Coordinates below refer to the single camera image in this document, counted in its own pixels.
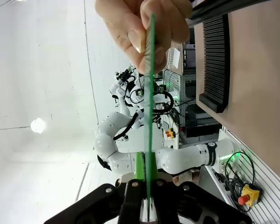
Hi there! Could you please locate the dark slotted PCB rack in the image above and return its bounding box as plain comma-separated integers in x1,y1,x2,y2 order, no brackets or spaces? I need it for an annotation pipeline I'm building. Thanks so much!
198,14,231,114

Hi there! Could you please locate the yellow red emergency stop button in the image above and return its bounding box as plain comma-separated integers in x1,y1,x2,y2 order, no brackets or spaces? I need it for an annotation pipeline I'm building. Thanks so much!
238,183,261,207

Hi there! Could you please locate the person's bare hand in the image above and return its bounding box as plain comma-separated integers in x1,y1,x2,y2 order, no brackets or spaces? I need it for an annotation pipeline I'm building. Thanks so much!
94,0,193,76

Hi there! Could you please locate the green-tipped right gripper left finger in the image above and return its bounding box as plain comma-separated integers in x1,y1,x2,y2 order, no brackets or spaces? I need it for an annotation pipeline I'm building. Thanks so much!
44,151,147,224

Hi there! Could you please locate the small yellow emergency stop box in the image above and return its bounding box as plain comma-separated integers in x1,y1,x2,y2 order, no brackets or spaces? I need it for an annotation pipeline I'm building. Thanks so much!
165,127,177,139

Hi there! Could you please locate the black cable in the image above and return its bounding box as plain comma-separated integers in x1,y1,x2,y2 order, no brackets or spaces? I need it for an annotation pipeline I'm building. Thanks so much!
220,151,256,194

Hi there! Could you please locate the round ceiling lamp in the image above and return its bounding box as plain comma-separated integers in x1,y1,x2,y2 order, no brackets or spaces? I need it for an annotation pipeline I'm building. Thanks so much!
30,117,47,134

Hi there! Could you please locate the white wire basket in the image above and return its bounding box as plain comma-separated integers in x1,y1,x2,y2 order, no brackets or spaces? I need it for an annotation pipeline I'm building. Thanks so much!
165,47,181,70

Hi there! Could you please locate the green perforated PCB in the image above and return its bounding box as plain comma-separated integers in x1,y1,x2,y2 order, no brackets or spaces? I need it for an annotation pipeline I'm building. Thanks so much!
143,13,157,222

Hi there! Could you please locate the green-tipped right gripper right finger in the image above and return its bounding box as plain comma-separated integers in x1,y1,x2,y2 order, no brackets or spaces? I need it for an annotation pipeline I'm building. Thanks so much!
150,152,253,224

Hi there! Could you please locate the grey metal equipment rack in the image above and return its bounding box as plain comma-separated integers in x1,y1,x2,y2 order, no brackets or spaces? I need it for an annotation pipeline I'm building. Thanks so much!
162,69,197,131

